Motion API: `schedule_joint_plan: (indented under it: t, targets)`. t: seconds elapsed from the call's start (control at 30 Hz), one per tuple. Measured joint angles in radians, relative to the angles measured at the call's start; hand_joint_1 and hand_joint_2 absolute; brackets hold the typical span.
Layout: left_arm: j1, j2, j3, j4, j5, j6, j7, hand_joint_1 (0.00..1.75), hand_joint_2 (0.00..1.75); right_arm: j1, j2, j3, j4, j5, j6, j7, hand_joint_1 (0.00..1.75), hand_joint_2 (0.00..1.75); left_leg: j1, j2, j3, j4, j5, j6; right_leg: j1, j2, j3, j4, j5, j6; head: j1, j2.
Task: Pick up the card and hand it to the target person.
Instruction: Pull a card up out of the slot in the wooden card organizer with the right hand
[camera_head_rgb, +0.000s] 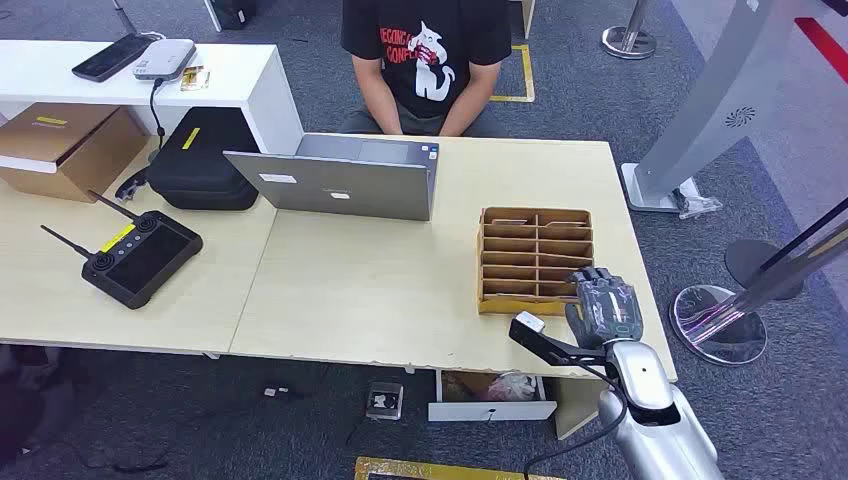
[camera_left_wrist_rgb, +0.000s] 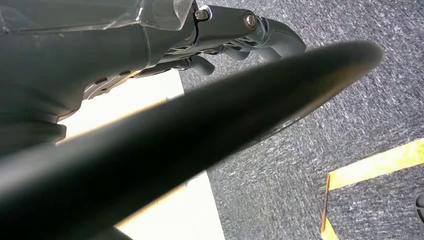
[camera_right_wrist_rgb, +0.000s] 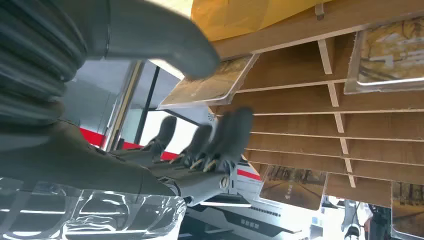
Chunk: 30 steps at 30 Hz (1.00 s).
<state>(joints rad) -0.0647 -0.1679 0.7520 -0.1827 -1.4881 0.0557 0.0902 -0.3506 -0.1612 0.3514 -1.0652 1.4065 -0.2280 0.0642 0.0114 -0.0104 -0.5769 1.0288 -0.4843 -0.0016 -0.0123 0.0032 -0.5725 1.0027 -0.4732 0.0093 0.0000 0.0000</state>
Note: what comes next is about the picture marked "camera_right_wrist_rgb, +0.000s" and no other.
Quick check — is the picture card in clear sleeve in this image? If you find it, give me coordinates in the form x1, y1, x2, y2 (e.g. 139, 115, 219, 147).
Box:
343, 16, 424, 96
156, 53, 261, 111
257, 164, 329, 212
390, 181, 424, 240

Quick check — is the wooden card rack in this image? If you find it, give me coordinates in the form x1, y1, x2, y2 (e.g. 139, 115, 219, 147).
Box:
208, 0, 424, 210

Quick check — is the clear plastic wrap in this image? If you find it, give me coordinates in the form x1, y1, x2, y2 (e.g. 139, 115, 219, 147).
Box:
0, 177, 188, 240

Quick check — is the white and black machine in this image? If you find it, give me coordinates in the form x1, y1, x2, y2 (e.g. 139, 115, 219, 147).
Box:
180, 161, 320, 240

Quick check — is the yellow paper envelope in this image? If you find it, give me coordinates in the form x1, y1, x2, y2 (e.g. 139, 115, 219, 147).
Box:
190, 0, 332, 43

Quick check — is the white grey background equipment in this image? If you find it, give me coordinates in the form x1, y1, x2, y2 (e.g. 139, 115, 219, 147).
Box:
340, 198, 392, 240

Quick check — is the silver metal post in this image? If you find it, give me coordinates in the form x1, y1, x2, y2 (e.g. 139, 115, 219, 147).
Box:
105, 60, 146, 152

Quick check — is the black metal frame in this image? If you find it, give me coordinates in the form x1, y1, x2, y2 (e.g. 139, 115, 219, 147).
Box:
133, 66, 204, 145

